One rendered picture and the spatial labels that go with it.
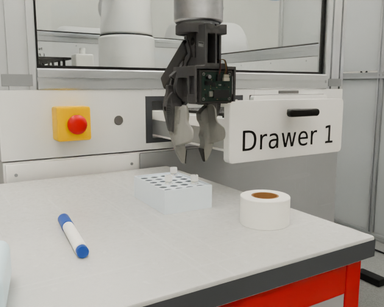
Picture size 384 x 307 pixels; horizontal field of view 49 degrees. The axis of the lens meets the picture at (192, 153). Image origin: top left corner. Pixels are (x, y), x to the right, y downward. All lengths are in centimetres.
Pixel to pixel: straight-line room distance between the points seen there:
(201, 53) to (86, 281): 35
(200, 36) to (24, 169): 50
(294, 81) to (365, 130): 165
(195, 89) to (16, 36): 46
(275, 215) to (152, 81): 56
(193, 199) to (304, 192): 76
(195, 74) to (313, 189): 88
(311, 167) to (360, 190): 162
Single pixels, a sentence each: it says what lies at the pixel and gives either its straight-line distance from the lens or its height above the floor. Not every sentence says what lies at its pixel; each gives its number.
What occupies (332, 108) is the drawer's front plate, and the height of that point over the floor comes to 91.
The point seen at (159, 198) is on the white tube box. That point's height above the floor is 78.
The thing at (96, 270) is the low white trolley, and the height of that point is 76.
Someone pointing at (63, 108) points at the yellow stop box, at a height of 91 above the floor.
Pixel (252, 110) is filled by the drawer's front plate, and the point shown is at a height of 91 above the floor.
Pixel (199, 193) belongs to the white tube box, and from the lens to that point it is 67.
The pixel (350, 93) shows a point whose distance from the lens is 300.
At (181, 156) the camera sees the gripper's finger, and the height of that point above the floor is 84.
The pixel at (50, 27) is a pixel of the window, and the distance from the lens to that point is 98.
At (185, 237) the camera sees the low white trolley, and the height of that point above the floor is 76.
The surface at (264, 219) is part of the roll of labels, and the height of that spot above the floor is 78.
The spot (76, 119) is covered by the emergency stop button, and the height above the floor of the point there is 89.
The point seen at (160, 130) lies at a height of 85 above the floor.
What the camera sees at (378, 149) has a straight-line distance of 285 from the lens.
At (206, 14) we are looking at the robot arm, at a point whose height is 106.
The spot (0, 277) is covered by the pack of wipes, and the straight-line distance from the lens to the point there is 39.
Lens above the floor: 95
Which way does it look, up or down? 9 degrees down
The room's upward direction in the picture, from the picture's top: straight up
